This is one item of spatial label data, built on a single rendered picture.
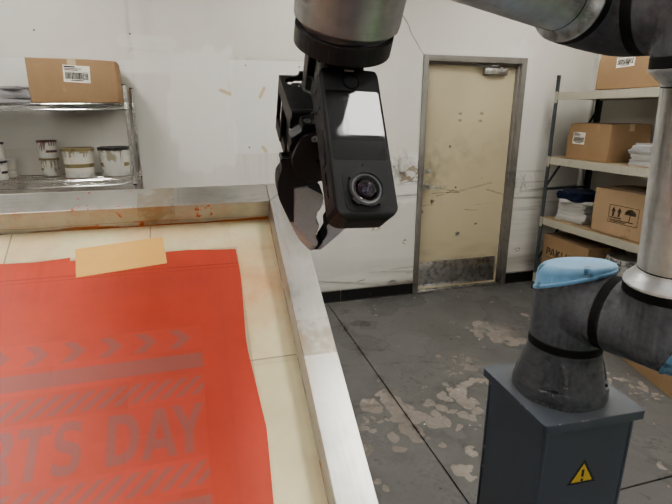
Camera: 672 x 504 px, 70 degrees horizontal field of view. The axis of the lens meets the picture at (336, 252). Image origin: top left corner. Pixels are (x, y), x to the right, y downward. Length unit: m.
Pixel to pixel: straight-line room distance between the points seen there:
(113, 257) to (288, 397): 0.29
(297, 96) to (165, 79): 3.54
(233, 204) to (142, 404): 0.28
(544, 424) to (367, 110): 0.61
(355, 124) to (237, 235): 0.37
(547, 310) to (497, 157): 4.05
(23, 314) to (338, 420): 0.37
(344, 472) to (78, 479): 0.24
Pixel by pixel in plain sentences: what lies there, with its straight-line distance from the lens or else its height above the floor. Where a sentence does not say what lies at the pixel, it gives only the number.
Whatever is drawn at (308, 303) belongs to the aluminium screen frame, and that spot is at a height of 1.44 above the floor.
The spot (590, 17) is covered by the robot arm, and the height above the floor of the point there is 1.77.
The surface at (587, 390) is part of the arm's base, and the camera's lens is 0.88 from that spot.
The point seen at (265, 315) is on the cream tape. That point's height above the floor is 1.42.
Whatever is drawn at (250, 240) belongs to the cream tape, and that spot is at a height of 1.49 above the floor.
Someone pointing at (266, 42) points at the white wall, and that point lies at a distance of 3.99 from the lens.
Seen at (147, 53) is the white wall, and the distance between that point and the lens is 3.95.
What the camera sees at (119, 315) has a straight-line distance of 0.61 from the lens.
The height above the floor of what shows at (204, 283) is 1.45.
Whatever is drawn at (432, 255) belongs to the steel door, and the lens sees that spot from 4.69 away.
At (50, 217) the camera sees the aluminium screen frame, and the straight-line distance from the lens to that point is 0.70.
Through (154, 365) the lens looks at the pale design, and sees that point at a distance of 0.56.
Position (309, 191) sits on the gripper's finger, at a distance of 0.41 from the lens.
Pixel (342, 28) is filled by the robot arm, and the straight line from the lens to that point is 0.33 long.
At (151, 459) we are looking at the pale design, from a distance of 0.52.
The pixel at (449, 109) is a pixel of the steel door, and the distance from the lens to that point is 4.54.
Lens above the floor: 1.66
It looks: 16 degrees down
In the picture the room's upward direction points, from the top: straight up
